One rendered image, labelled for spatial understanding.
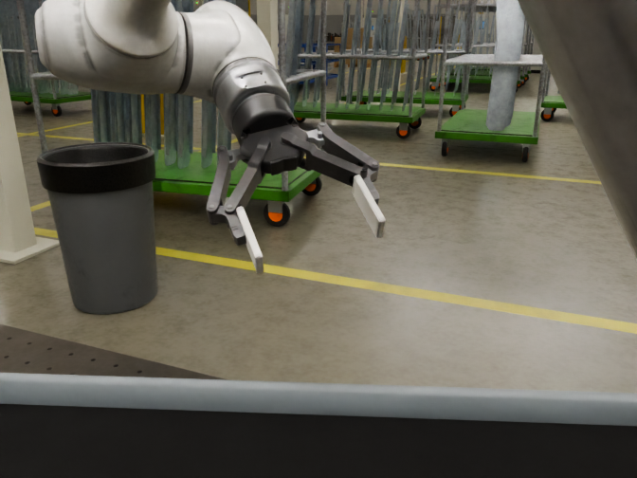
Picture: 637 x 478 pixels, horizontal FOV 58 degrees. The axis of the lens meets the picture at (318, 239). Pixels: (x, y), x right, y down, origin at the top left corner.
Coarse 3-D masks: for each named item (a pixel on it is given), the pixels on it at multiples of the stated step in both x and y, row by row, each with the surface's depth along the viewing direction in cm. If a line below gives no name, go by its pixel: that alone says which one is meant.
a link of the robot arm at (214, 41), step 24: (192, 24) 70; (216, 24) 72; (240, 24) 74; (192, 48) 70; (216, 48) 70; (240, 48) 71; (264, 48) 74; (192, 72) 71; (216, 72) 71; (192, 96) 75
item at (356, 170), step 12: (288, 144) 66; (300, 144) 66; (312, 144) 66; (312, 156) 66; (324, 156) 66; (336, 156) 66; (312, 168) 67; (324, 168) 66; (336, 168) 65; (348, 168) 65; (360, 168) 65; (348, 180) 66
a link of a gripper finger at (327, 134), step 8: (320, 128) 68; (328, 128) 68; (328, 136) 68; (336, 136) 68; (328, 144) 68; (336, 144) 67; (344, 144) 67; (328, 152) 69; (336, 152) 68; (344, 152) 67; (352, 152) 66; (360, 152) 66; (352, 160) 67; (360, 160) 66; (368, 160) 65; (376, 160) 65; (376, 168) 65; (376, 176) 66
